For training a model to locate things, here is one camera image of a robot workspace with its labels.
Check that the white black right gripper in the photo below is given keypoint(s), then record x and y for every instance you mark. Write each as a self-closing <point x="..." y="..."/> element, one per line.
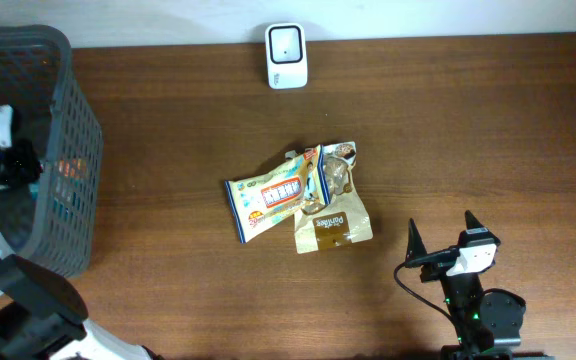
<point x="416" y="246"/>

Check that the white barcode scanner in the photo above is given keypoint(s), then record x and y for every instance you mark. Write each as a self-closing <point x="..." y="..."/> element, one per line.
<point x="286" y="55"/>

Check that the dark grey plastic basket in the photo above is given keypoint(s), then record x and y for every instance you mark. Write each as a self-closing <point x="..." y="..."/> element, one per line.
<point x="37" y="80"/>

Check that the brown mushroom snack bag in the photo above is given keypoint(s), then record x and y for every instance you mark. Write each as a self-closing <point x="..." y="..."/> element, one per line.
<point x="345" y="220"/>

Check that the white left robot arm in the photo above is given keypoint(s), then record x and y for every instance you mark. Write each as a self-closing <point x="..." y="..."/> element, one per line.
<point x="42" y="315"/>

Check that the orange small tissue box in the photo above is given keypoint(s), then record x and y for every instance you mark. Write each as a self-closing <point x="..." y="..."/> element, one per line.
<point x="72" y="170"/>

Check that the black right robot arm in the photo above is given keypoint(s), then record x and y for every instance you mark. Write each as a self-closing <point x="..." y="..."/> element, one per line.
<point x="487" y="322"/>

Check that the yellow wet wipes pack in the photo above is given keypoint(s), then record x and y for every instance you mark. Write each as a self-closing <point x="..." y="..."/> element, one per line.
<point x="261" y="202"/>

